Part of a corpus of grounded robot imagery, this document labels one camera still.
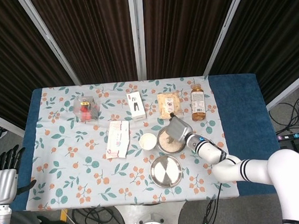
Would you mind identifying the round metal plate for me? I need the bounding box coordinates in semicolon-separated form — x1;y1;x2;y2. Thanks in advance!
148;154;184;189

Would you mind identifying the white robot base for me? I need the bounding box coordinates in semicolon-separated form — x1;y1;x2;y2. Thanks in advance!
114;200;189;224

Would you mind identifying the metal bowl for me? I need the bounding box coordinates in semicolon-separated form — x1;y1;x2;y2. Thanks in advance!
155;124;188;155

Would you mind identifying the floral paper cup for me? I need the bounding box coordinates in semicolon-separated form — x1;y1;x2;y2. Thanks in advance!
138;132;158;151

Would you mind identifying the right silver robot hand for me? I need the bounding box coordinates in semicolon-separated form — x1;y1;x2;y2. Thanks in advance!
164;111;195;145

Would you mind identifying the pink wet wipes pack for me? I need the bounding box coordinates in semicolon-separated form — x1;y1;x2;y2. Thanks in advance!
103;120;132;161

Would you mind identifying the black power strip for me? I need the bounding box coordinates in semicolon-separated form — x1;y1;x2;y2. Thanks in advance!
276;131;299;142

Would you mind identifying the dark folding screen panel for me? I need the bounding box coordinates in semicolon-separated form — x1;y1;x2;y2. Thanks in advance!
135;0;255;80
0;0;85;140
17;0;142;89
198;0;299;116

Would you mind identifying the grey trouser leg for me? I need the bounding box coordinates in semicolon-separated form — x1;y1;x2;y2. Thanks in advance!
7;209;42;224

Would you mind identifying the blue table cover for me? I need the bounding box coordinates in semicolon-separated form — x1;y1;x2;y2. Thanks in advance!
3;71;284;212

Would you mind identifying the white cardboard box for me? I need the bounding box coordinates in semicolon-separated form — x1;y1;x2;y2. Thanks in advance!
126;91;147;122

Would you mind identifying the clear snack bag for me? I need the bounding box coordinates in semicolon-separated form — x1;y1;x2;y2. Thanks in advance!
156;91;184;121

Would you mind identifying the floral tablecloth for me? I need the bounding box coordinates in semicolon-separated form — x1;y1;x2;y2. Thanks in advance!
16;74;240;213

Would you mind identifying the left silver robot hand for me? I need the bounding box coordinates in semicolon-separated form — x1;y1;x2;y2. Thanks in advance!
0;143;38;205

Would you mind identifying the amber tea bottle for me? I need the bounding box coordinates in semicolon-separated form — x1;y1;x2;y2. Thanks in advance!
189;83;207;122

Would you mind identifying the clear box with red parts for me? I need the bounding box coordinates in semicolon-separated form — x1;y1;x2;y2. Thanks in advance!
73;95;101;123

